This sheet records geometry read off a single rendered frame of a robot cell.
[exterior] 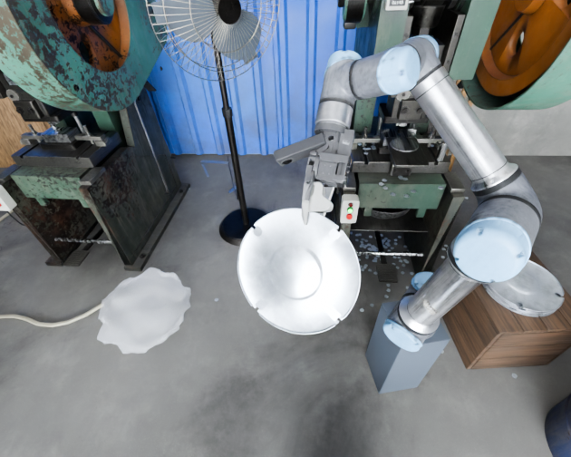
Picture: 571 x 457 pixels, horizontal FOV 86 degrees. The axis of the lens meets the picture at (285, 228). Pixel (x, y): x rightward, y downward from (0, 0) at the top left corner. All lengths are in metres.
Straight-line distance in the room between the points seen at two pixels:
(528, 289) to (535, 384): 0.46
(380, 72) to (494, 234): 0.36
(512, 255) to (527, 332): 0.91
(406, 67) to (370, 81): 0.07
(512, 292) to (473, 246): 0.93
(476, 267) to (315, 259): 0.31
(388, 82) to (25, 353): 2.02
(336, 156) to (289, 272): 0.27
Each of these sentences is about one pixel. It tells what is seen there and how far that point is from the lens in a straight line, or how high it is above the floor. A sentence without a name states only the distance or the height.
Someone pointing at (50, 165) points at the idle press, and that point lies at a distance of 2.08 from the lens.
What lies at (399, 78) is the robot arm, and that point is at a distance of 0.63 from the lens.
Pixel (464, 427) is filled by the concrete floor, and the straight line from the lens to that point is 1.66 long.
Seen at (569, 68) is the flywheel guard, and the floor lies 1.17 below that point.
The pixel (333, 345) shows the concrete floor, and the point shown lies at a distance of 1.65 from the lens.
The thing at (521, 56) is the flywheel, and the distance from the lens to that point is 1.60.
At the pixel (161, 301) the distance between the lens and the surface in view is 1.71.
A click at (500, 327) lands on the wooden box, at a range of 1.51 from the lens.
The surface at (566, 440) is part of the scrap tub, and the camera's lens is 1.69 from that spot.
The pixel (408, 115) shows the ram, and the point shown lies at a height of 0.91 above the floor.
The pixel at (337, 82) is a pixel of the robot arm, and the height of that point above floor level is 1.27.
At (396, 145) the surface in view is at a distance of 1.52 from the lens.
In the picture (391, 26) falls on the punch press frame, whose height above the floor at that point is 1.24.
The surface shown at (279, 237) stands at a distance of 0.69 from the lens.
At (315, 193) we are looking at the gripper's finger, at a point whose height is 1.09.
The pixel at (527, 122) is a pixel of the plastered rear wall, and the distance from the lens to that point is 3.35.
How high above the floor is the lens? 1.48
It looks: 43 degrees down
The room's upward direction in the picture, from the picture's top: 3 degrees counter-clockwise
